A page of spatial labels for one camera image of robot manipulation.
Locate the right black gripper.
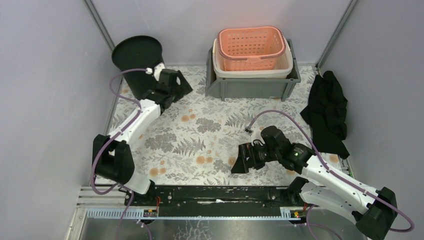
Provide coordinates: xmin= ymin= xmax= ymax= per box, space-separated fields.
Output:
xmin=230 ymin=141 xmax=280 ymax=174

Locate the cream perforated plastic basket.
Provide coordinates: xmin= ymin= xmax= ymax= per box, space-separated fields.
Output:
xmin=212 ymin=37 xmax=294 ymax=79

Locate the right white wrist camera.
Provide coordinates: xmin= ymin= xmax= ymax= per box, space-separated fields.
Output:
xmin=244 ymin=127 xmax=265 ymax=146

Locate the pink perforated plastic basket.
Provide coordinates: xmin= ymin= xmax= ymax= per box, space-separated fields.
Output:
xmin=216 ymin=26 xmax=287 ymax=72

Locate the floral patterned table mat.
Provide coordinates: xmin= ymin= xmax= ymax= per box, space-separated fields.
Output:
xmin=107 ymin=65 xmax=347 ymax=187

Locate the large black cylindrical container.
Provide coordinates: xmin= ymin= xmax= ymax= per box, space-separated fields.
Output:
xmin=111 ymin=35 xmax=164 ymax=100

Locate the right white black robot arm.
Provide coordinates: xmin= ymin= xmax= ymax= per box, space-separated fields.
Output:
xmin=231 ymin=125 xmax=398 ymax=240

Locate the black crumpled cloth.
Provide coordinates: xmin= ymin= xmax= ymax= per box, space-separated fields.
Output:
xmin=300 ymin=70 xmax=350 ymax=159

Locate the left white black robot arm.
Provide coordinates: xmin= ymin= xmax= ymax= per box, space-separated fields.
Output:
xmin=90 ymin=64 xmax=193 ymax=206

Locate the aluminium frame rail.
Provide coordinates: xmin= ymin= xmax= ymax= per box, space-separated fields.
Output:
xmin=76 ymin=186 xmax=374 ymax=221

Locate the grey plastic storage bin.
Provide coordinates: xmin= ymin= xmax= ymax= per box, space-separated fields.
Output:
xmin=205 ymin=39 xmax=301 ymax=102

